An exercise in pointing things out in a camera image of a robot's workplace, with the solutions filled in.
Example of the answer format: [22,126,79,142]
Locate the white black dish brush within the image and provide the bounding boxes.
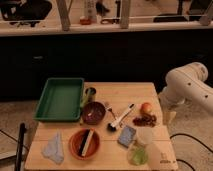
[107,104,134,131]

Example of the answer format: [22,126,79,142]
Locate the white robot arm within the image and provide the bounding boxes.
[158,62,213,125]

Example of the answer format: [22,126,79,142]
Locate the green plastic tray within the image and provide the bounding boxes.
[34,78,84,122]

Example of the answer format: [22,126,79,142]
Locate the dark red grapes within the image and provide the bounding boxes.
[133,115,157,127]

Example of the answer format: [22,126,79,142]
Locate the red yellow apple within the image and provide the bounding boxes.
[140,102,153,114]

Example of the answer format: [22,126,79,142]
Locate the white paper cup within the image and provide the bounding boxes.
[136,127,154,146]

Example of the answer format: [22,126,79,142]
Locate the blue sponge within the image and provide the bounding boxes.
[118,126,136,148]

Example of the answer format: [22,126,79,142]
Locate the metal fork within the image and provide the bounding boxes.
[105,102,117,120]

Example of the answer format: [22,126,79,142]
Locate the dark purple bowl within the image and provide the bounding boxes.
[82,102,106,125]

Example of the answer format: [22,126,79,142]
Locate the dark green can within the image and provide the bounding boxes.
[80,87,96,108]

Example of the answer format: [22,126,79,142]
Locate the black and white block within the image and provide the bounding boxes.
[78,129,94,156]

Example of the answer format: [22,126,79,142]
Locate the light blue cloth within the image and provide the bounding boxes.
[42,133,64,165]

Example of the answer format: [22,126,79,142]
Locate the red object on shelf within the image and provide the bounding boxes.
[79,16,92,25]

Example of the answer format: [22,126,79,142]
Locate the black pole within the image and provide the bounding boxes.
[14,123,26,171]

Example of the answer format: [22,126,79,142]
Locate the black office chair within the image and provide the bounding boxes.
[0,0,52,27]

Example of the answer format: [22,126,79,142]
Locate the black floor cable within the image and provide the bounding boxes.
[169,132,213,171]

